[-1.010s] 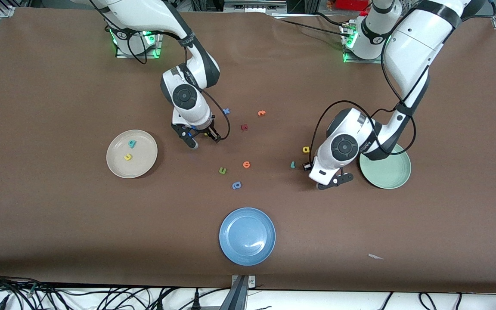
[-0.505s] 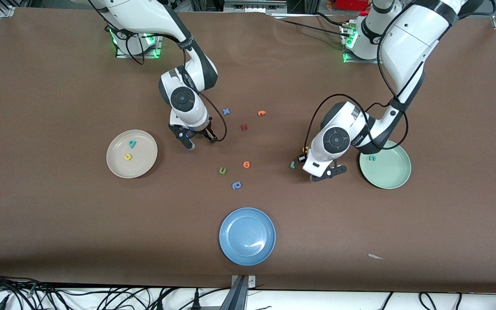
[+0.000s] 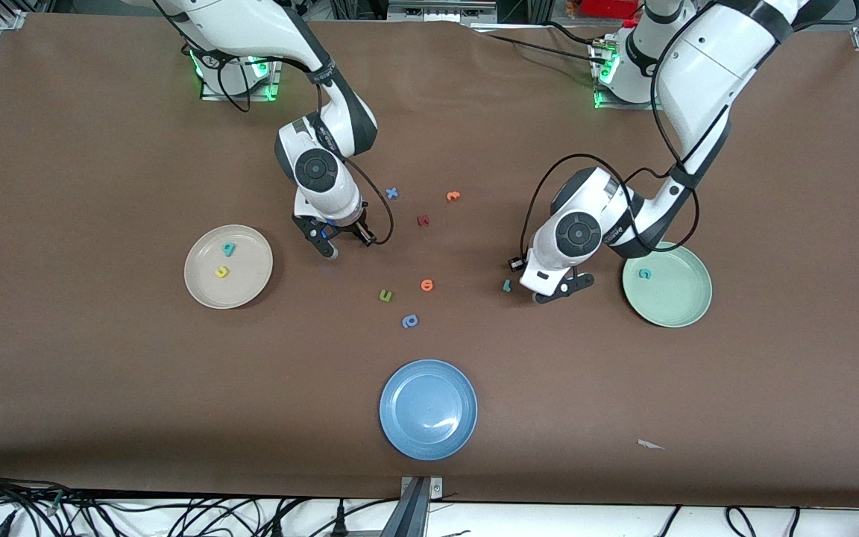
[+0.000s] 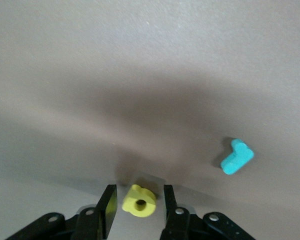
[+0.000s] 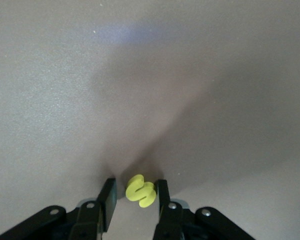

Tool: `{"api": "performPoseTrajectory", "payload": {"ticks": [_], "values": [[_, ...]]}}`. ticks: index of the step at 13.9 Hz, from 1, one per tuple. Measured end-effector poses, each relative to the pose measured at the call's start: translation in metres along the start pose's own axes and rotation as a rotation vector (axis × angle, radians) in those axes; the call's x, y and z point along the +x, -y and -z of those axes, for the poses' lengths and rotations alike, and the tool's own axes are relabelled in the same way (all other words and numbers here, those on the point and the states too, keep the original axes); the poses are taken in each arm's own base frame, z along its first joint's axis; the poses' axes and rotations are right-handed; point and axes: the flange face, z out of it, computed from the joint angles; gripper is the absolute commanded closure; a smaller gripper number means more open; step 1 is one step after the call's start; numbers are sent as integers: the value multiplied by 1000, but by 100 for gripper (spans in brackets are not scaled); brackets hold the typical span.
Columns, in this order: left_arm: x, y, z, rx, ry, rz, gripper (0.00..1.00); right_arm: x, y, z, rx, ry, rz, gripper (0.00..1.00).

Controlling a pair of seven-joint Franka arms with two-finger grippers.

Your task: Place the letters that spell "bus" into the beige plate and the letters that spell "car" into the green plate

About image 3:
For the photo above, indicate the grey metal rail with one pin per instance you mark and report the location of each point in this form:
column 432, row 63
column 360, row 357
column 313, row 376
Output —
column 441, row 11

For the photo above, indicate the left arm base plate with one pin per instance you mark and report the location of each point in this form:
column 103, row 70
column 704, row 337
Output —
column 634, row 106

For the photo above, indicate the beige round plate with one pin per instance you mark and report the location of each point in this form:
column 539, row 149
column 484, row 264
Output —
column 228, row 266

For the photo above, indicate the metal mounting bracket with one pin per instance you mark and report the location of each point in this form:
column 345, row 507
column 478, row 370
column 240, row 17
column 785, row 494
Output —
column 433, row 488

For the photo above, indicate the white paper scrap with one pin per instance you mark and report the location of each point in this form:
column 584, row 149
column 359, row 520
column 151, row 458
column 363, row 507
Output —
column 649, row 444

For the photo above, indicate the blue round plate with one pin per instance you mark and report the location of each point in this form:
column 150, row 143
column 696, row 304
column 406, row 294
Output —
column 428, row 409

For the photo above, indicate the brown table cover sheet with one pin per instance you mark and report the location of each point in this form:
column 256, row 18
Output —
column 101, row 388

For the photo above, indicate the red box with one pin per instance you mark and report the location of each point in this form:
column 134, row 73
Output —
column 608, row 7

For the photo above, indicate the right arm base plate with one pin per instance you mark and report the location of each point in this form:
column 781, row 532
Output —
column 239, row 95

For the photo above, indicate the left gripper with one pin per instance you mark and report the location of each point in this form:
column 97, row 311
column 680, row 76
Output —
column 517, row 263

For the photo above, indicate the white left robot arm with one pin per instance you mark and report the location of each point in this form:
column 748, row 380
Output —
column 713, row 67

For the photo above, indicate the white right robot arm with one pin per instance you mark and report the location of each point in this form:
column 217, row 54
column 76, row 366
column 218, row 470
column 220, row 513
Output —
column 265, row 30

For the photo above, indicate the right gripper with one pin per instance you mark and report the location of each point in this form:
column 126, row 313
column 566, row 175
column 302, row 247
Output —
column 356, row 228

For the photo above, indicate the green round plate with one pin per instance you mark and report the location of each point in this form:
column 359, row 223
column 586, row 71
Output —
column 672, row 298

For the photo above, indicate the aluminium profile bar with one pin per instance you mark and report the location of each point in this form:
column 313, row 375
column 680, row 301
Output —
column 407, row 518

